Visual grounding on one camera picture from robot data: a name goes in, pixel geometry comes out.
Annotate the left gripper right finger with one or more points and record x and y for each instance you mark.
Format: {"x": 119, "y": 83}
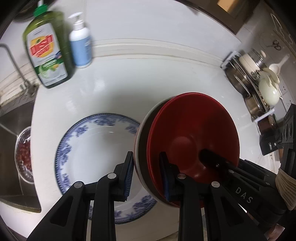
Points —
{"x": 206, "y": 212}

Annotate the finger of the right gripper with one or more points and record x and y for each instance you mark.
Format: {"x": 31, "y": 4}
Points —
{"x": 215, "y": 163}
{"x": 255, "y": 169}

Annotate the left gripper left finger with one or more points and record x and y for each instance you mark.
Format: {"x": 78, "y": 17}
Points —
{"x": 68, "y": 218}

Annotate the red and black bowl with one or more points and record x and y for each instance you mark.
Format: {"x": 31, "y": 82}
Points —
{"x": 185, "y": 125}

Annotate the large blue floral plate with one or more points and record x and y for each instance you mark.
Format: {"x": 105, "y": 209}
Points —
{"x": 92, "y": 148}

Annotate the steel kitchen sink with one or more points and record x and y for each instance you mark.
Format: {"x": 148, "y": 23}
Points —
{"x": 17, "y": 182}

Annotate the right hand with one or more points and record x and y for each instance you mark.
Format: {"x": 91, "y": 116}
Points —
{"x": 285, "y": 229}

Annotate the glass jar dark contents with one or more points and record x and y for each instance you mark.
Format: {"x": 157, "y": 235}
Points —
{"x": 267, "y": 124}

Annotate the black knife block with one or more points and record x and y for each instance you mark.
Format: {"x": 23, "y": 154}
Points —
{"x": 282, "y": 136}

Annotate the steel pot lower right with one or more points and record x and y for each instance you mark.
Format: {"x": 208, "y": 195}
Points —
{"x": 254, "y": 107}

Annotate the steel pot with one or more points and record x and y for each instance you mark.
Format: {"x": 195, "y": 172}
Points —
{"x": 239, "y": 81}
{"x": 254, "y": 107}

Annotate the white metal pot rack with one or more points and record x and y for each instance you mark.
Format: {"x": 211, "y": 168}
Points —
{"x": 232, "y": 60}

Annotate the cream ceramic pot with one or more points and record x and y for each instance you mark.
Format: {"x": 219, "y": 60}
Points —
{"x": 267, "y": 89}

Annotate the steel colander with red fruit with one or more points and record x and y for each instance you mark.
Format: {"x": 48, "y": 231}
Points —
{"x": 23, "y": 155}

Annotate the steel pot lower left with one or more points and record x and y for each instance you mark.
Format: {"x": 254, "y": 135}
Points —
{"x": 239, "y": 81}

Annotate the cream cooker with steel lid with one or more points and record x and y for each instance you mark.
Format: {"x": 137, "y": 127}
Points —
{"x": 253, "y": 61}

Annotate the white rice ladle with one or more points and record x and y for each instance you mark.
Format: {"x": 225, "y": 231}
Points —
{"x": 276, "y": 67}

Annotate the steel faucet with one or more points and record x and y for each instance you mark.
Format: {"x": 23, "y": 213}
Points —
{"x": 26, "y": 87}

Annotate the blue pump lotion bottle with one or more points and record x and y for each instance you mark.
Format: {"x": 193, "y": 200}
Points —
{"x": 80, "y": 42}

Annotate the green dish soap bottle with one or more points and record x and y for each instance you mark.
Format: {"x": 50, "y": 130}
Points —
{"x": 46, "y": 40}

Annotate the white wall socket panel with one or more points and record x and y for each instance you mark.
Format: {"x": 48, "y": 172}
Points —
{"x": 286, "y": 97}

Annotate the dark wooden window frame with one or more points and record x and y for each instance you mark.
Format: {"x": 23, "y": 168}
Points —
{"x": 231, "y": 14}

